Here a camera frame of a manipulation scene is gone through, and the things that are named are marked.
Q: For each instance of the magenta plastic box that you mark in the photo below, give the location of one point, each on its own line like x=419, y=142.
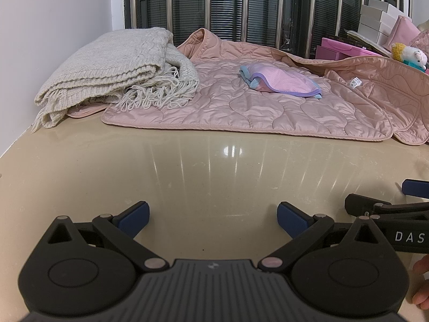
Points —
x=338, y=48

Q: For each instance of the dark flat book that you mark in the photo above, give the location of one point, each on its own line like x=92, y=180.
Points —
x=365, y=40

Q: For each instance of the person's right hand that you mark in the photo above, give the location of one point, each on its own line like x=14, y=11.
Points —
x=423, y=275

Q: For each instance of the pastel pink blue garment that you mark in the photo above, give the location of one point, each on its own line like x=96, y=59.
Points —
x=285, y=82

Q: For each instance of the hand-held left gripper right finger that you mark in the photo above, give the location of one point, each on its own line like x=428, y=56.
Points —
x=293, y=219

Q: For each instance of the pink pouch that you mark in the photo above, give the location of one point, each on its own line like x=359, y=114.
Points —
x=404, y=32

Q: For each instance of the pink translucent bag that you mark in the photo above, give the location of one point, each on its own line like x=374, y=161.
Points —
x=422, y=40

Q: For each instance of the stack of white boxes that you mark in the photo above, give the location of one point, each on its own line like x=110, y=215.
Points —
x=378, y=20

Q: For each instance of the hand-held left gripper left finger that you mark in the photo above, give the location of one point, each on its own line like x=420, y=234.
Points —
x=134, y=219

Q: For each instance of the white yellow plush toy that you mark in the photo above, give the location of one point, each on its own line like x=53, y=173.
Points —
x=412, y=55

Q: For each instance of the teal small box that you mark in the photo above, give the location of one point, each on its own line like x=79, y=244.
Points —
x=414, y=64

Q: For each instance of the beige knitted fringed scarf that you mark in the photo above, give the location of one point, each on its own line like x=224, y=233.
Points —
x=110, y=63

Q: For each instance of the pink quilted blanket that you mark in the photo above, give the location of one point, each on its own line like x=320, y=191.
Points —
x=234, y=114

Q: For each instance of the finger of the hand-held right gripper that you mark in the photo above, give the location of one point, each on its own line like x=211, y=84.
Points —
x=360, y=203
x=417, y=187

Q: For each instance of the metal window railing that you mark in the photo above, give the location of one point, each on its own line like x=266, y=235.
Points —
x=234, y=6

